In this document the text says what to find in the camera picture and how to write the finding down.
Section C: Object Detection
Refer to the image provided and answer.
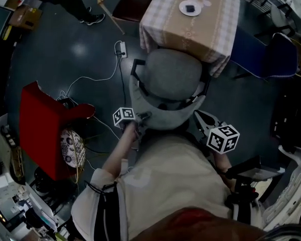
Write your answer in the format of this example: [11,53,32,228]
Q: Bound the red armchair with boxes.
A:
[19,81,96,182]

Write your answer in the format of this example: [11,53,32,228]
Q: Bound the blue chair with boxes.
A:
[229,26,299,80]

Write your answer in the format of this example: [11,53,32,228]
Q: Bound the white ornate dressing table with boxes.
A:
[262,144,301,232]

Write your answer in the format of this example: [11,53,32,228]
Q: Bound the table with checked tablecloth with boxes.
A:
[139,0,241,78]

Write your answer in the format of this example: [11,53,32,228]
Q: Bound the white round plate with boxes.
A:
[179,0,202,17]

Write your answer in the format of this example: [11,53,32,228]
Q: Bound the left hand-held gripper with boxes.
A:
[112,106,153,141]

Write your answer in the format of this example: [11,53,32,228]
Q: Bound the black shoulder strap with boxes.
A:
[93,183,122,241]
[230,202,254,226]

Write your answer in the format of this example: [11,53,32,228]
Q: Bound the dark seat wooden chair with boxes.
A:
[97,0,157,35]

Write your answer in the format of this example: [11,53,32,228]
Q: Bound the person's left forearm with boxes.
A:
[101,120,141,178]

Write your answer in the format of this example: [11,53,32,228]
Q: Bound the white power strip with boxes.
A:
[119,41,128,59]

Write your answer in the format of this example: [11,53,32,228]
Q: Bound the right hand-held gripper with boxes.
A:
[194,109,241,155]

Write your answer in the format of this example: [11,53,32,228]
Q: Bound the floral round cushion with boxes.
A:
[60,130,86,168]

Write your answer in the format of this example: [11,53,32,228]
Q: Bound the black cable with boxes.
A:
[116,51,127,108]

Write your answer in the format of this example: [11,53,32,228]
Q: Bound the cardboard box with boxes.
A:
[9,4,43,31]

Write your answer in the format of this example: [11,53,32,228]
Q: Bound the person's right forearm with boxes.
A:
[214,151,236,186]

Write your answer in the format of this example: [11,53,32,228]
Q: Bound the person's torso in white shirt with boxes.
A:
[70,134,264,241]

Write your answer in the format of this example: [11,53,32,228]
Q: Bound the black flat device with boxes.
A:
[225,156,285,183]

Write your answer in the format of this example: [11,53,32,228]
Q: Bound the black mount with red button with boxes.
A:
[227,184,259,206]

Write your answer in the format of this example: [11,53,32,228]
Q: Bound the white cable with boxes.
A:
[56,41,124,101]

